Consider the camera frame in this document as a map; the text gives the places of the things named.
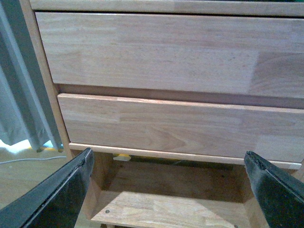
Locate wooden shelf cabinet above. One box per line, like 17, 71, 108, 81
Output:
20, 0, 304, 169

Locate upper wooden drawer front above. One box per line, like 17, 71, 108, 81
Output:
36, 12, 304, 98

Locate lower wooden drawer front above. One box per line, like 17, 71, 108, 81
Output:
58, 94, 304, 163

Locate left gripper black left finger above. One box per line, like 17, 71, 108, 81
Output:
0, 148, 95, 228

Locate wooden drawer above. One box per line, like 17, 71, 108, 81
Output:
36, 12, 304, 98
58, 94, 304, 163

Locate grey curtain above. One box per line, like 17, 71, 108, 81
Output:
0, 0, 62, 150

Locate white cable on floor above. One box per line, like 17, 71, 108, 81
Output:
0, 155, 67, 165

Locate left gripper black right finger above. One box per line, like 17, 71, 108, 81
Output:
244, 151, 304, 228

